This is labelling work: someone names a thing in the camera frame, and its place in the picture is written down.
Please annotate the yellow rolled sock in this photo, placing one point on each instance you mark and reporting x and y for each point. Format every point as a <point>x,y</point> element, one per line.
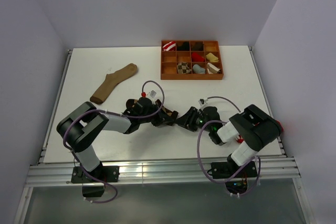
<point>211,57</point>

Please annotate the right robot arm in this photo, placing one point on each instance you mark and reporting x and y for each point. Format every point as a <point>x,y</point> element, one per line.
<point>227,133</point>

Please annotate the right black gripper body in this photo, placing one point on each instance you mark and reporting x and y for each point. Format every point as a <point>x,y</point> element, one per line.
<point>200,119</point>

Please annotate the grey sock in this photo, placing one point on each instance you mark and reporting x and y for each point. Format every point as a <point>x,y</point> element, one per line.
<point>197,69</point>

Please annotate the white brown rolled sock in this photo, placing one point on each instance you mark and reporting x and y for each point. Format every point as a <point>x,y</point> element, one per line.
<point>212,69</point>

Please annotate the red white striped rolled sock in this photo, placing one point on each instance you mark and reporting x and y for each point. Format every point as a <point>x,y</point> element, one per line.
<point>169,46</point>

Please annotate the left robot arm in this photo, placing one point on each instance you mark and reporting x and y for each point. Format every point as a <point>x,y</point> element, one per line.
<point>81,127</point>

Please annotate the dark argyle sock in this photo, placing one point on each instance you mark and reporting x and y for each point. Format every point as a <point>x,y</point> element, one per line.
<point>131,102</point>

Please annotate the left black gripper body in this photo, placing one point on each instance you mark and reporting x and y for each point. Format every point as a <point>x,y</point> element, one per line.
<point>149,119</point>

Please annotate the orange compartment tray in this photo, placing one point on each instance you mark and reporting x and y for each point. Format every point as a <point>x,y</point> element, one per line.
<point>170,59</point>

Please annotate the aluminium frame rail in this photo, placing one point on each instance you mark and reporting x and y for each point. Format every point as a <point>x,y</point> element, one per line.
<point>155,172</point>

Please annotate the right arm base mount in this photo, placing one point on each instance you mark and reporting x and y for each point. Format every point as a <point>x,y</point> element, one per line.
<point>224,170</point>

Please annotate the beige argyle sock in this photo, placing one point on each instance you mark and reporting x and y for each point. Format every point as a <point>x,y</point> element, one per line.
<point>183,68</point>

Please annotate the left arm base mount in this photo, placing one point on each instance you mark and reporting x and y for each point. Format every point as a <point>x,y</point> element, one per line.
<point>107,174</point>

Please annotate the black rolled sock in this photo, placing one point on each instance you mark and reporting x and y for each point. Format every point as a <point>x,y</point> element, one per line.
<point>183,46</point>

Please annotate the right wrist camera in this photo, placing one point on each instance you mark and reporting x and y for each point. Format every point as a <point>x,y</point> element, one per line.
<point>203,102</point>

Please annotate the dark brown rolled sock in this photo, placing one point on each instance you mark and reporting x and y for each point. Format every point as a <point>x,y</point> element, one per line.
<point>197,46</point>

